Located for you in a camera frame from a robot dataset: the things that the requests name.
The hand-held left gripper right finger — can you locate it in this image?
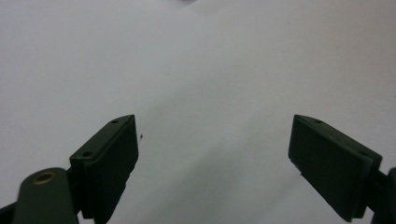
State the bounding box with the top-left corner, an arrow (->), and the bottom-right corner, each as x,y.
288,114 -> 383,223

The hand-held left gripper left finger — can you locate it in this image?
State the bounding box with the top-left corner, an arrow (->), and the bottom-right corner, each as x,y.
69,114 -> 139,224

